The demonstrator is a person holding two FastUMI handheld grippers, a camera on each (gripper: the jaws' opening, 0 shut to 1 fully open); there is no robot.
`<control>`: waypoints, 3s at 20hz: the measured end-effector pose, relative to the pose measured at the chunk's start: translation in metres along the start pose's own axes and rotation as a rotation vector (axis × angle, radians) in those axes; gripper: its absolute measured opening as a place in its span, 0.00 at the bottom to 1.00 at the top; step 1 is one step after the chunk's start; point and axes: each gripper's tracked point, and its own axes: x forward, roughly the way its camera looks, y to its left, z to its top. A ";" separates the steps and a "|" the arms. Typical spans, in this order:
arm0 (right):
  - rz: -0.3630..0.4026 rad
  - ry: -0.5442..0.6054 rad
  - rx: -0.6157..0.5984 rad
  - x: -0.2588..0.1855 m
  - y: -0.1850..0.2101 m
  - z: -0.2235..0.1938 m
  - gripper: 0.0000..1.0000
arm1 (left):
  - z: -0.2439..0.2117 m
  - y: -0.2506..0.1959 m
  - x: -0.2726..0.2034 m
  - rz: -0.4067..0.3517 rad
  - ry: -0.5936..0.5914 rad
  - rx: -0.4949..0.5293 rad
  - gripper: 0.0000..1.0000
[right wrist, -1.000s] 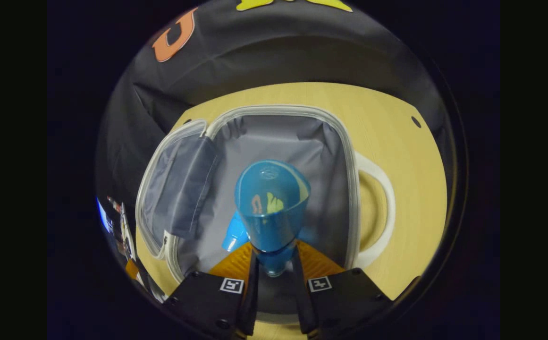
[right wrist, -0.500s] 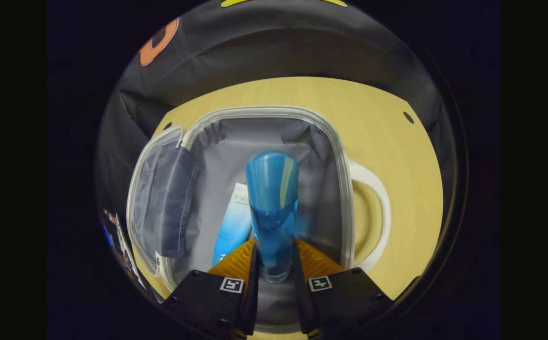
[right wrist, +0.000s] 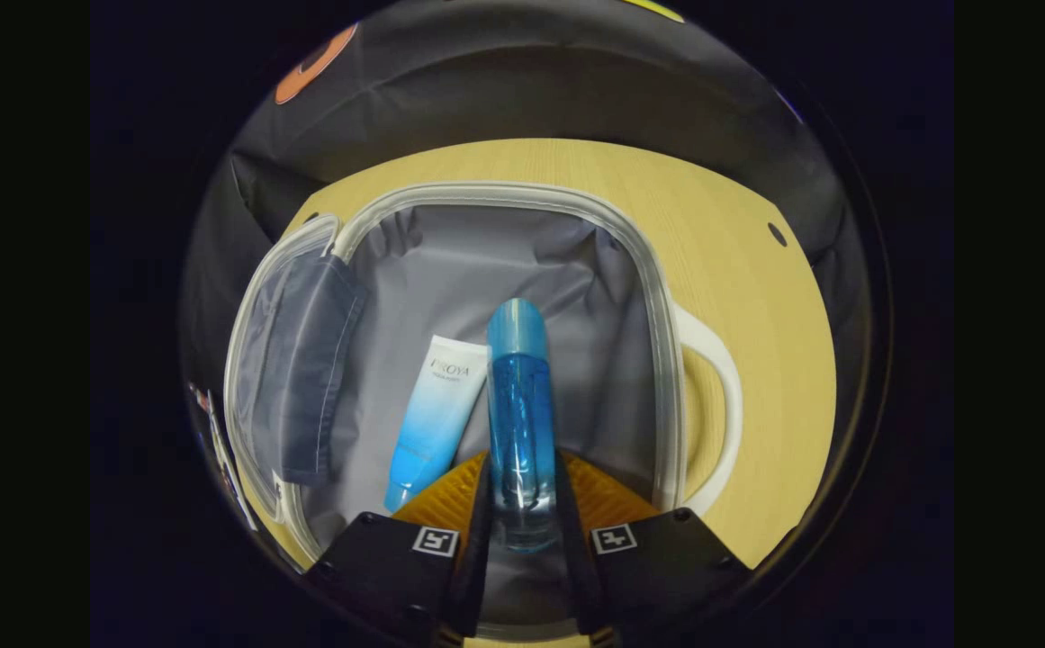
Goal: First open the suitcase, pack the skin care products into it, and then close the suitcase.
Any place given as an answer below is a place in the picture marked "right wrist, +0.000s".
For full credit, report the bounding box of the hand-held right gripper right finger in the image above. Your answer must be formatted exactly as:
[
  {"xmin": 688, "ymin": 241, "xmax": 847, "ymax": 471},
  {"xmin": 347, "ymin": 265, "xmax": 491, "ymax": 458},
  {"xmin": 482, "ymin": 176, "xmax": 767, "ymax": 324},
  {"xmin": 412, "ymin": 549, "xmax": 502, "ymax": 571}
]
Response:
[{"xmin": 555, "ymin": 449, "xmax": 753, "ymax": 637}]

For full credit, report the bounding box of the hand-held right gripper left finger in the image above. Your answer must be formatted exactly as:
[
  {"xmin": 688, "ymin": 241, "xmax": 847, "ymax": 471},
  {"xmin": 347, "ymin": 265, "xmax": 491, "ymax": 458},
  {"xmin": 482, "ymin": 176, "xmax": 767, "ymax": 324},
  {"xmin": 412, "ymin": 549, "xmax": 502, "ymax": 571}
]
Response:
[{"xmin": 306, "ymin": 450, "xmax": 494, "ymax": 644}]

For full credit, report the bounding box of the white and blue cream tube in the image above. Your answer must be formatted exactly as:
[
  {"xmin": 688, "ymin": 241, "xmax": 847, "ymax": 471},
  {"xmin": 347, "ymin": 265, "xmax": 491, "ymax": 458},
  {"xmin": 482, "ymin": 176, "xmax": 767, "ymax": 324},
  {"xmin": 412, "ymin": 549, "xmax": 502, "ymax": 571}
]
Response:
[{"xmin": 383, "ymin": 335, "xmax": 491, "ymax": 514}]

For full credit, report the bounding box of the blue clear toner bottle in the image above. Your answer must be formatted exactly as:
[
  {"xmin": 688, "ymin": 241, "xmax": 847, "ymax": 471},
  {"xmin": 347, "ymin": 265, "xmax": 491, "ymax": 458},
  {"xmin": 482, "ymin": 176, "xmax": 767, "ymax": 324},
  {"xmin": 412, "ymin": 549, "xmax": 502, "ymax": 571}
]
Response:
[{"xmin": 485, "ymin": 298, "xmax": 562, "ymax": 553}]

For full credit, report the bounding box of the white suitcase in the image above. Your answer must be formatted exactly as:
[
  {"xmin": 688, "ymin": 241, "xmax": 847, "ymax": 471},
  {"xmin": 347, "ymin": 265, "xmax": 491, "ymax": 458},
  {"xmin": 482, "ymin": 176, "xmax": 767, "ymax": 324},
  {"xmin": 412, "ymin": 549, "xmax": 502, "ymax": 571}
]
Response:
[{"xmin": 222, "ymin": 180, "xmax": 744, "ymax": 642}]

